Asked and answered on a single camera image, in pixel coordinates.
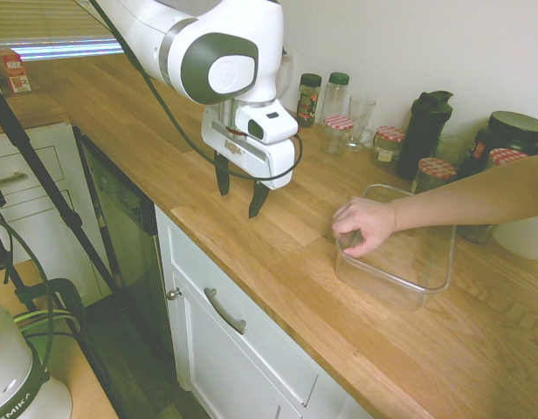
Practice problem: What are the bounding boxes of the tall clear drinking glass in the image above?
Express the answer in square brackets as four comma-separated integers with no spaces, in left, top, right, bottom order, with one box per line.
[343,95,377,153]

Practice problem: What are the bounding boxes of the white drawer with handle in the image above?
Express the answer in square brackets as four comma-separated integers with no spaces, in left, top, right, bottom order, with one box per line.
[154,203,377,419]

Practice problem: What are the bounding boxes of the black camera tripod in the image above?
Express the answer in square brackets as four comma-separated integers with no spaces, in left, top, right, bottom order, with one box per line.
[0,72,124,306]

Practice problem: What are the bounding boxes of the black protein powder tub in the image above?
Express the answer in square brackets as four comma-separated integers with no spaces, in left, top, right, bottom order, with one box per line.
[459,110,538,182]

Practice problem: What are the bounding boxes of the black table clamp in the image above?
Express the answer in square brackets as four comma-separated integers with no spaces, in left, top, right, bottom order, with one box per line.
[9,278,86,347]

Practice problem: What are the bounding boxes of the empty jar red checkered lid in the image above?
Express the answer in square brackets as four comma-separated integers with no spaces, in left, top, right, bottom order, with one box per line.
[320,114,355,156]

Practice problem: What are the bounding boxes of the metal drawer handle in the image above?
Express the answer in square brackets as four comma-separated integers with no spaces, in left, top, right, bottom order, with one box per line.
[203,287,248,336]

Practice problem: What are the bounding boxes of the clear glass tumbler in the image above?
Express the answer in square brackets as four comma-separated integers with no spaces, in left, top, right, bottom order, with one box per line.
[434,134,472,176]

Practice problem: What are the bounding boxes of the clear rectangular plastic container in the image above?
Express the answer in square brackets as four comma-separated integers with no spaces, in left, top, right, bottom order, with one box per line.
[334,183,459,313]

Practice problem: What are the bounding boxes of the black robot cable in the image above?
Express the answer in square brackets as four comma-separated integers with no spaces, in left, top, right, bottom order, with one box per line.
[87,0,306,181]

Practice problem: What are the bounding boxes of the person's bare forearm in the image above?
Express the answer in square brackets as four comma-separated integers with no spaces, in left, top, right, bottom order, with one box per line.
[389,153,538,232]

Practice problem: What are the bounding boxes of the red cardboard carton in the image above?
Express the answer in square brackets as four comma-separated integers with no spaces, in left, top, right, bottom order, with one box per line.
[0,47,32,95]

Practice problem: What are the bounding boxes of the white drawer cabinet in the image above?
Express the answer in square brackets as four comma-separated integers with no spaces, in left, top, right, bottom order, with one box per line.
[0,120,116,307]

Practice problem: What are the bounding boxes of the stainless dishwasher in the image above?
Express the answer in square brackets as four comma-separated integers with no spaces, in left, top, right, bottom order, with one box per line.
[73,125,160,307]

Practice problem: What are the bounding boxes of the person's bare hand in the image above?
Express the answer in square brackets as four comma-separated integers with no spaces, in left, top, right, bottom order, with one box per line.
[331,196,399,259]

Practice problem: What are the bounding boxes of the black shaker bottle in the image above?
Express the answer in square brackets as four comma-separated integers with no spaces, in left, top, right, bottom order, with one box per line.
[395,90,454,182]

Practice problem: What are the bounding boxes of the dark-lidded labelled spice jar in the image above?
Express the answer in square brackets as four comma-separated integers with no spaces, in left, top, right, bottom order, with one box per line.
[297,72,323,129]

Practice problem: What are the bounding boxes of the window blind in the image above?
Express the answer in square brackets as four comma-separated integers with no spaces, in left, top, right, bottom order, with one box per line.
[0,0,127,57]

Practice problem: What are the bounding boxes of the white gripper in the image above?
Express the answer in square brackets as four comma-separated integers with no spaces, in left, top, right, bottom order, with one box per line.
[201,106,296,220]

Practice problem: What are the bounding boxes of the green cable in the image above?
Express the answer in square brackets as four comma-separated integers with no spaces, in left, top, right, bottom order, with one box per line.
[0,208,51,381]

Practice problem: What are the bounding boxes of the clear bottle green cap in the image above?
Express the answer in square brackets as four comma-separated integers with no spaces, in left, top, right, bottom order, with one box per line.
[323,72,351,128]

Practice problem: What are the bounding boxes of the labelled jar red checkered lid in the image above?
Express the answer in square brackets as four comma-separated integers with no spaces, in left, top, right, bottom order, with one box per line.
[371,126,406,169]

